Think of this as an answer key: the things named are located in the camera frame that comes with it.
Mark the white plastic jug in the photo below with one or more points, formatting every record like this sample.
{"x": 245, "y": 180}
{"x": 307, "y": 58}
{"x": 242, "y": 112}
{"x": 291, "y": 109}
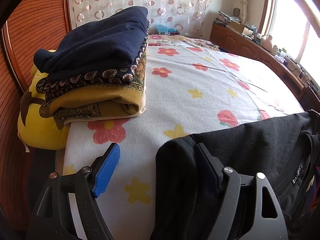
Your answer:
{"x": 267, "y": 43}

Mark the yellow plush toy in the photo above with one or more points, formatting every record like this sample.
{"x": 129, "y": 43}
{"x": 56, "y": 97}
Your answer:
{"x": 34, "y": 130}

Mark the cardboard box on cabinet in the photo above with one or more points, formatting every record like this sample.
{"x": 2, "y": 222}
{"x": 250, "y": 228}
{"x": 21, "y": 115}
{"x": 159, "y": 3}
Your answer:
{"x": 240, "y": 28}

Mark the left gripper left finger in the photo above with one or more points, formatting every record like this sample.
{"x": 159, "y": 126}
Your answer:
{"x": 52, "y": 216}

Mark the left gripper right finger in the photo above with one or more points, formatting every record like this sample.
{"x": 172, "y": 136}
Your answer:
{"x": 248, "y": 206}

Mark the wooden louvered wardrobe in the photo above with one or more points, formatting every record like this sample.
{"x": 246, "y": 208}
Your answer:
{"x": 28, "y": 26}

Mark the white floral bed sheet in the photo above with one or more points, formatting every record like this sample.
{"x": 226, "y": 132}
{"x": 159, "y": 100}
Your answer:
{"x": 188, "y": 90}

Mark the black printed t-shirt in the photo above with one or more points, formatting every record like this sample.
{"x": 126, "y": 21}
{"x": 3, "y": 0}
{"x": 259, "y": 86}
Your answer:
{"x": 285, "y": 149}

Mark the blue tissue pack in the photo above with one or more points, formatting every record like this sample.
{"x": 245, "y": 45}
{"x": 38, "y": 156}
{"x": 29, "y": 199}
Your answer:
{"x": 163, "y": 30}

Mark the navy folded garment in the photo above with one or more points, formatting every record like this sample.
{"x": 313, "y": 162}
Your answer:
{"x": 114, "y": 42}

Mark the wooden side cabinet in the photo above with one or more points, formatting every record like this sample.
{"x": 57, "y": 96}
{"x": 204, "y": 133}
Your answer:
{"x": 236, "y": 44}

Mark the window with wooden frame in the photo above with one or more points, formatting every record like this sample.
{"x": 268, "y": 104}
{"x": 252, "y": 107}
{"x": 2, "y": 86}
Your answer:
{"x": 293, "y": 34}

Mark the patterned yellow folded garment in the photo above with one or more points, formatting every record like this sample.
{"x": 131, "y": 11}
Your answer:
{"x": 111, "y": 93}

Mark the circle patterned sheer curtain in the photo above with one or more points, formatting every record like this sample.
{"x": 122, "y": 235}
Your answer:
{"x": 186, "y": 16}

